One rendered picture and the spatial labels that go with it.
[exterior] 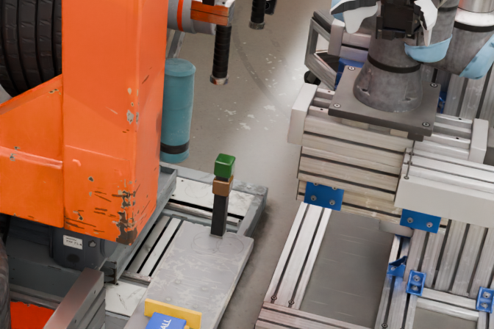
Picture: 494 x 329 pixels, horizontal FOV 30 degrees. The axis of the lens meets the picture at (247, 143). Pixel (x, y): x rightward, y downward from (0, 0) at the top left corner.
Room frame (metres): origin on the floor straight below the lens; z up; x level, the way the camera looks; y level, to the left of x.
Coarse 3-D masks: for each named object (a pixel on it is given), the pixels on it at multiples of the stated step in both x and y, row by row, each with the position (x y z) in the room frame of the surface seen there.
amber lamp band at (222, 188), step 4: (232, 176) 1.73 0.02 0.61; (216, 180) 1.71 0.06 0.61; (220, 180) 1.71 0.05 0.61; (232, 180) 1.73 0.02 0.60; (212, 184) 1.71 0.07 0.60; (216, 184) 1.71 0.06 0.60; (220, 184) 1.70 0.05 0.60; (224, 184) 1.70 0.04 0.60; (228, 184) 1.70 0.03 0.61; (232, 184) 1.73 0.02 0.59; (212, 188) 1.71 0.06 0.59; (216, 188) 1.71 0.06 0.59; (220, 188) 1.70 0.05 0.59; (224, 188) 1.70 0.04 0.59; (228, 188) 1.70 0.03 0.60; (212, 192) 1.71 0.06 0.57; (216, 192) 1.71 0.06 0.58; (220, 192) 1.70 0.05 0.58; (224, 192) 1.70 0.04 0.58; (228, 192) 1.70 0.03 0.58; (224, 196) 1.70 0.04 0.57
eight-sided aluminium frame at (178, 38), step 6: (168, 30) 2.31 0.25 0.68; (168, 36) 2.32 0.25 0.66; (174, 36) 2.28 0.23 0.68; (180, 36) 2.28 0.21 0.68; (174, 42) 2.27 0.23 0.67; (180, 42) 2.29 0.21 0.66; (174, 48) 2.25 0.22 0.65; (180, 48) 2.29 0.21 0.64; (168, 54) 2.24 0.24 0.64; (174, 54) 2.24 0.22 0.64
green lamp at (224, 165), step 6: (222, 156) 1.73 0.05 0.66; (228, 156) 1.73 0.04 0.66; (234, 156) 1.73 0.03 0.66; (216, 162) 1.71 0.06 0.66; (222, 162) 1.71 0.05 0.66; (228, 162) 1.71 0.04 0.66; (234, 162) 1.72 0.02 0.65; (216, 168) 1.71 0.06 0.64; (222, 168) 1.70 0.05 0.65; (228, 168) 1.70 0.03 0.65; (234, 168) 1.73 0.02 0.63; (216, 174) 1.71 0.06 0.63; (222, 174) 1.70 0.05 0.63; (228, 174) 1.70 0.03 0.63
